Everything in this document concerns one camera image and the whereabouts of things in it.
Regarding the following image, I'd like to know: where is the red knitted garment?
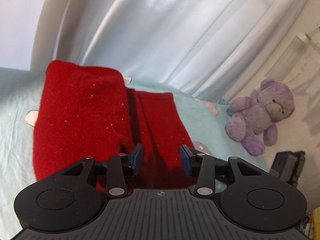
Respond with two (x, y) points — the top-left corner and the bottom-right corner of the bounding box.
(33, 60), (196, 189)

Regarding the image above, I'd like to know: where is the teal mushroom-print bed sheet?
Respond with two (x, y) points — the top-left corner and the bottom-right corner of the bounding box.
(1, 68), (267, 239)

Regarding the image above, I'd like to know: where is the purple teddy bear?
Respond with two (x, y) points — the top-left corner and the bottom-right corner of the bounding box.
(225, 79), (295, 156)

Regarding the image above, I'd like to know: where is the black box on floor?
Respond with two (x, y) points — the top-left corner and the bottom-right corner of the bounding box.
(269, 151), (305, 187)

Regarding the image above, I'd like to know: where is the white sheer curtain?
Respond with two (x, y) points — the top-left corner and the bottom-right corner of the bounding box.
(30, 0), (307, 100)

